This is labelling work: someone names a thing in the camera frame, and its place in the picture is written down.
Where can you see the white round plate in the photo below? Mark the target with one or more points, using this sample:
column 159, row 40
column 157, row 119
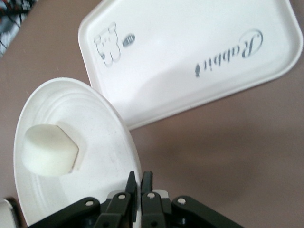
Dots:
column 102, row 133

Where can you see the white steamed bun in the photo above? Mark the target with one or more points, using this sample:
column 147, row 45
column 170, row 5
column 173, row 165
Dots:
column 47, row 149

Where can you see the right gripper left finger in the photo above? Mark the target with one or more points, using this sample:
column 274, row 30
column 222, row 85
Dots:
column 114, row 209

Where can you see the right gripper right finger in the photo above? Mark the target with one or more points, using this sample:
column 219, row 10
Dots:
column 154, row 209

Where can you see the brown table cover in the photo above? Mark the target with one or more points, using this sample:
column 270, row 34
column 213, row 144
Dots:
column 225, row 154

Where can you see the white rabbit print tray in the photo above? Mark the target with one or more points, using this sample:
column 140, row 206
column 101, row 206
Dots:
column 178, row 59

